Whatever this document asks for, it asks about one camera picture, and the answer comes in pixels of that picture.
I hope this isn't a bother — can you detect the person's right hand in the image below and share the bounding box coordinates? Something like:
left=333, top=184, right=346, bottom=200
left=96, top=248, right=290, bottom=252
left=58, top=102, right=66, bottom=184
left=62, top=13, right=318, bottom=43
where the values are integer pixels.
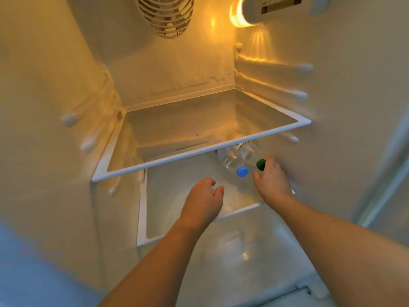
left=253, top=155, right=293, bottom=210

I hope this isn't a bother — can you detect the person's left hand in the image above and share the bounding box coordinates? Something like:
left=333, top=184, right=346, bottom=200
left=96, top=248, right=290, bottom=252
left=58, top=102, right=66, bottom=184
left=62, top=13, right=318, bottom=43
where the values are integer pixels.
left=180, top=177, right=225, bottom=231

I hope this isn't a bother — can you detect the green cap clear water bottle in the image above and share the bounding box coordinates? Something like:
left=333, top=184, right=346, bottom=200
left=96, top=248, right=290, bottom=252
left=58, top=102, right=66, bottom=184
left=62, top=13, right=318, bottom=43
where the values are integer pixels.
left=234, top=135, right=267, bottom=172

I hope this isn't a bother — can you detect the person's left forearm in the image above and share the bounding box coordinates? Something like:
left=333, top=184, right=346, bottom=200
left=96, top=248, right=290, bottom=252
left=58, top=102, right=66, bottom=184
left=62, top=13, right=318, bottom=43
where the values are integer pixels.
left=97, top=217, right=206, bottom=307

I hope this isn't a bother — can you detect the person's right forearm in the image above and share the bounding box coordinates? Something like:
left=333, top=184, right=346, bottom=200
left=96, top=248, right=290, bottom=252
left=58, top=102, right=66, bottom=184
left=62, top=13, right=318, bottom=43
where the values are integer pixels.
left=271, top=194, right=409, bottom=307

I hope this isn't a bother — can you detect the blue cap clear water bottle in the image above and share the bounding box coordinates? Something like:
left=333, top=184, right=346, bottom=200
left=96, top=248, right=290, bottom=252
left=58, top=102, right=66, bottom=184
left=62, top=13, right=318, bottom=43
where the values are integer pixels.
left=214, top=144, right=249, bottom=178

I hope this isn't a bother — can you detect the large white-framed glass fridge shelf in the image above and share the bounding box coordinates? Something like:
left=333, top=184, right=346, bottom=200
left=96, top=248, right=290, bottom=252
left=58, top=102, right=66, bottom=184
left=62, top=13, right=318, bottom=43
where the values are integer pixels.
left=92, top=84, right=312, bottom=183

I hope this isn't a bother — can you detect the small white-framed glass fridge shelf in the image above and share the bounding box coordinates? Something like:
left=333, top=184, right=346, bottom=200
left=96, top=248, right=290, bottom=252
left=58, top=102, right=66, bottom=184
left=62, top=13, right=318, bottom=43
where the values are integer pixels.
left=136, top=150, right=296, bottom=247

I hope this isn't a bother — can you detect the clear crisper drawer cover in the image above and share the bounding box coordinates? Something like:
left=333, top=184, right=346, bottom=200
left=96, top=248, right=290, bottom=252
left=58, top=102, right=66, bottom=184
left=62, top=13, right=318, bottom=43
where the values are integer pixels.
left=141, top=204, right=331, bottom=307

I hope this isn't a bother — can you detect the white thermostat light housing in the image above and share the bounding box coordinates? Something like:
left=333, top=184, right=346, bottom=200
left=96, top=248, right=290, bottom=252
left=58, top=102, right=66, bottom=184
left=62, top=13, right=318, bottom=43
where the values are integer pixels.
left=229, top=0, right=331, bottom=28

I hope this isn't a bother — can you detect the white fridge fan vent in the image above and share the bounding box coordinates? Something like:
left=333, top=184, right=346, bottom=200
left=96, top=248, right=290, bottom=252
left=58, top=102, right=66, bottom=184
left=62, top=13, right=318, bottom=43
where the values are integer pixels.
left=133, top=0, right=195, bottom=39

